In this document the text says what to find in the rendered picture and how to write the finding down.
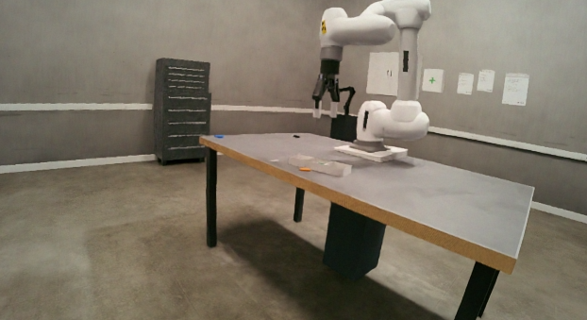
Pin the white rack of three bins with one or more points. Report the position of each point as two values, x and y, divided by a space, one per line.
328 166

